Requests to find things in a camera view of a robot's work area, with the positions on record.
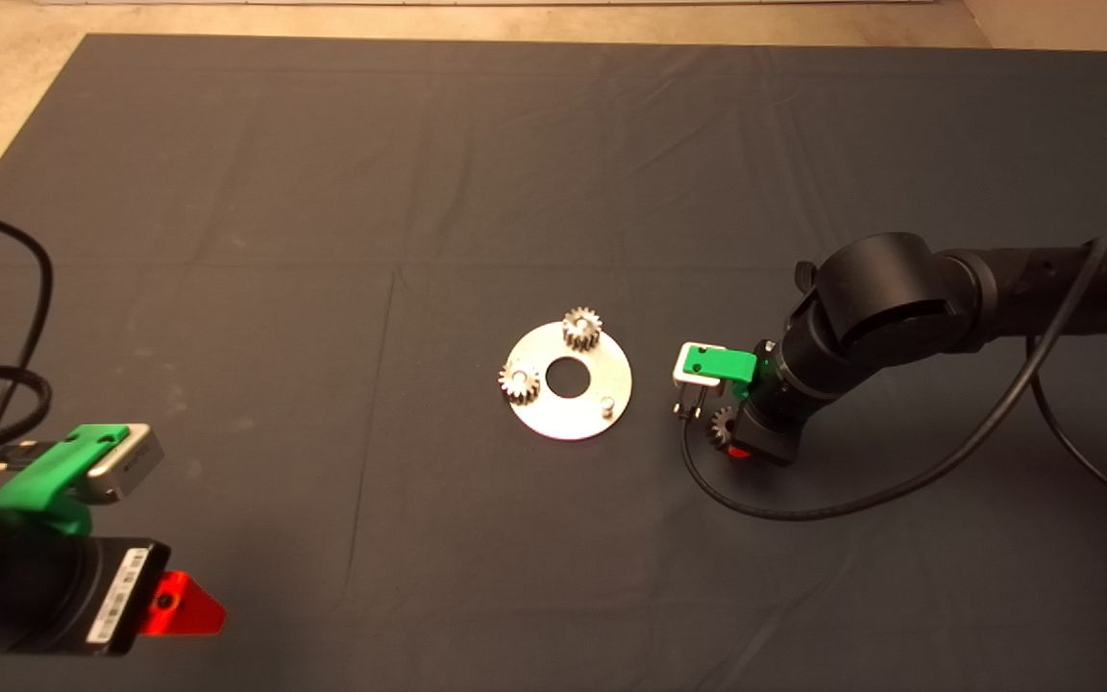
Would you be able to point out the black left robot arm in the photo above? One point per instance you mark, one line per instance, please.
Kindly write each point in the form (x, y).
(6, 586)

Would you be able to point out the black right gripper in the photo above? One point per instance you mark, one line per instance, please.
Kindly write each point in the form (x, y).
(767, 437)

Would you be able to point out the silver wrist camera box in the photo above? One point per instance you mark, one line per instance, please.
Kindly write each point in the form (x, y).
(688, 370)
(126, 461)

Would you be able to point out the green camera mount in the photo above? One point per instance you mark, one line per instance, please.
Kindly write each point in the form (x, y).
(726, 365)
(35, 485)

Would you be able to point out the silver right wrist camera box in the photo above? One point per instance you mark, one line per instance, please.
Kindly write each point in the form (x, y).
(688, 370)

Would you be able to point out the round metal carrier plate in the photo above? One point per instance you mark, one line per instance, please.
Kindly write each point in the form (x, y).
(563, 423)

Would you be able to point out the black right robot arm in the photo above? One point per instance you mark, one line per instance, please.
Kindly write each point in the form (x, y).
(899, 298)

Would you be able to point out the dark grey table cloth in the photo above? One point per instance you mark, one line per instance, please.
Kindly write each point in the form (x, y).
(323, 192)

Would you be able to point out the green right camera mount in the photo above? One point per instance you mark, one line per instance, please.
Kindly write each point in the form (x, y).
(726, 365)

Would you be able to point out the steel planetary gear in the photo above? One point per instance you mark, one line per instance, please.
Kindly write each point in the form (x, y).
(510, 389)
(722, 428)
(580, 336)

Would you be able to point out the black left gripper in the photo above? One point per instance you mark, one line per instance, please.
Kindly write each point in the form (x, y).
(126, 596)

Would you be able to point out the green left camera mount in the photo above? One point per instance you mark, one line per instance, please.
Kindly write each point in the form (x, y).
(35, 485)

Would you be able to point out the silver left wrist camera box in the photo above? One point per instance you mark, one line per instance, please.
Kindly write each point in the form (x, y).
(126, 461)

